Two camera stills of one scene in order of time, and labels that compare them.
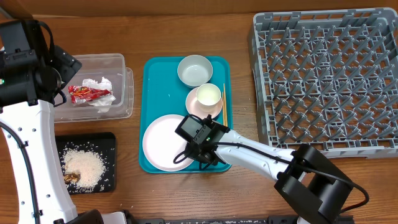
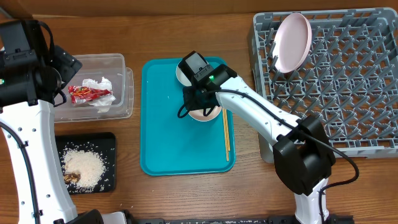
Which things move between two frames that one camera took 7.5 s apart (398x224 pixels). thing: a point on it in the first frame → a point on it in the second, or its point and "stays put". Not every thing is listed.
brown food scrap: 69,177 stays put
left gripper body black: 66,66 stays put
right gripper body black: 198,158 → 193,101
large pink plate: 161,144 → 291,42
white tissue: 104,103 stays put
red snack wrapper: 80,94 stays put
